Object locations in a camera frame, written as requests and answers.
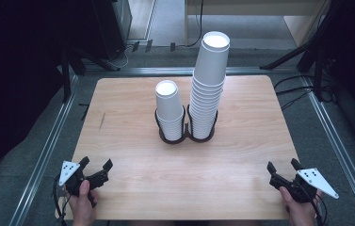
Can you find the black stand legs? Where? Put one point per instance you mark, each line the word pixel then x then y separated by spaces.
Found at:
pixel 310 47
pixel 68 72

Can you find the person's right hand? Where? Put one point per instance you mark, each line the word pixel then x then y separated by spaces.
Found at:
pixel 300 213

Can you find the light wooden furniture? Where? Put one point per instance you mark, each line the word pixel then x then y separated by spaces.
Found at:
pixel 300 28

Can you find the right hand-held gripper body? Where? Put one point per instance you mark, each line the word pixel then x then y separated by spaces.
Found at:
pixel 303 185

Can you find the dark cabinet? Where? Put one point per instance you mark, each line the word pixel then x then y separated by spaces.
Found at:
pixel 109 25

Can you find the person's left hand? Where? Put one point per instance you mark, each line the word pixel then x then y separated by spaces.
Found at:
pixel 82 208

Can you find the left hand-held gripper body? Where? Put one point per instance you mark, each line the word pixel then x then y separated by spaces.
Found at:
pixel 71 175

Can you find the short stack of paper cups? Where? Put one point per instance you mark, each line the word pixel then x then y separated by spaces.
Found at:
pixel 169 106

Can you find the black double cup holder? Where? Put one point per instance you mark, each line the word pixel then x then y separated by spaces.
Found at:
pixel 184 138

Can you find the tall stack of paper cups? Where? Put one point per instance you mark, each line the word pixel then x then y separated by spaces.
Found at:
pixel 211 81

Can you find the aluminium frame rail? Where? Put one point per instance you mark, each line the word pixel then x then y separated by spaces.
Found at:
pixel 45 153
pixel 338 150
pixel 153 71

